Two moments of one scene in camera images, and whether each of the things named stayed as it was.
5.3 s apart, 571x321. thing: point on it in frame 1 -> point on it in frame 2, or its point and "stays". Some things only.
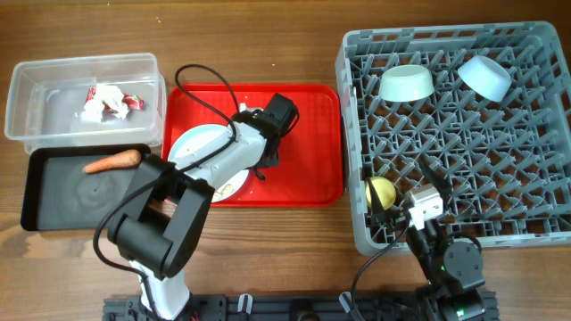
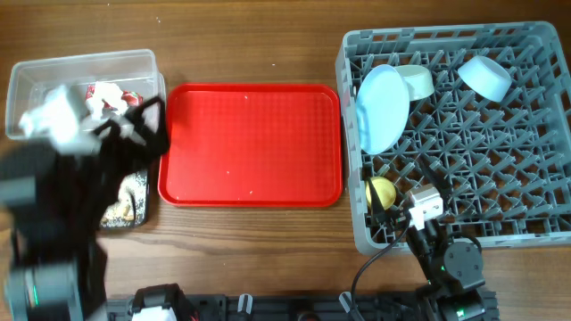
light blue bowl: [486, 77] stays
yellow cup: [385, 192] stays
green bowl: [405, 83] stays
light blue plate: [193, 138] -> [382, 109]
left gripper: [275, 162] -> [155, 142]
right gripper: [396, 218] stays
